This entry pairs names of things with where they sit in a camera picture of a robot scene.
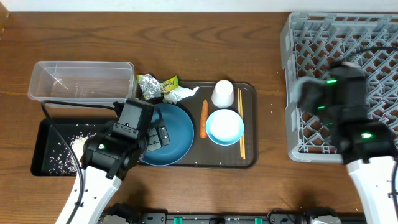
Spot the clear plastic bin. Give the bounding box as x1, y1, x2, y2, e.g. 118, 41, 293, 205
27, 61, 138, 106

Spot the pale pink cup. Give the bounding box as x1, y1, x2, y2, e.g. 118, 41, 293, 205
211, 80, 234, 108

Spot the orange carrot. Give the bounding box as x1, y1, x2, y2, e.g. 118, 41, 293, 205
200, 99, 208, 139

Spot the crumpled foil snack wrapper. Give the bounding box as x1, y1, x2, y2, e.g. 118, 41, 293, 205
137, 74, 179, 100

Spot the wooden chopstick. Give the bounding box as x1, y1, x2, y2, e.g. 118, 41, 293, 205
239, 89, 247, 161
237, 88, 245, 159

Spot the black plastic tray bin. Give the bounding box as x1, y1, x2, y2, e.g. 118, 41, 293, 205
30, 118, 133, 178

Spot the light blue cup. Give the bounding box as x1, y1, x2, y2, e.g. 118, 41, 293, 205
292, 77, 330, 115

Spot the crumpled white tissue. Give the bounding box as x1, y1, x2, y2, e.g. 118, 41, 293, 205
162, 86, 200, 104

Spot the dark brown serving tray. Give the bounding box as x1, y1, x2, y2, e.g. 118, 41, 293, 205
136, 81, 259, 169

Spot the pile of white rice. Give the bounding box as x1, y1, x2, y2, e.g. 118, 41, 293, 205
42, 124, 100, 176

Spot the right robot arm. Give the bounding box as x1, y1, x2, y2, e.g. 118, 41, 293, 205
325, 62, 397, 223

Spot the grey dishwasher rack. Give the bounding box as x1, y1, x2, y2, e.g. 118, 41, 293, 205
280, 12, 397, 163

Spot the dark blue plate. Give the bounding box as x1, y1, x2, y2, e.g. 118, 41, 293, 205
140, 103, 195, 166

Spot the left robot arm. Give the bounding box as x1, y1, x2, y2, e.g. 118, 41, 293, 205
56, 119, 170, 223

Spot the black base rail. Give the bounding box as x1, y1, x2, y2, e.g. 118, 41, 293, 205
98, 203, 366, 224

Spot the light blue saucer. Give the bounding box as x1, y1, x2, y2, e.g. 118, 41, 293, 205
206, 109, 239, 146

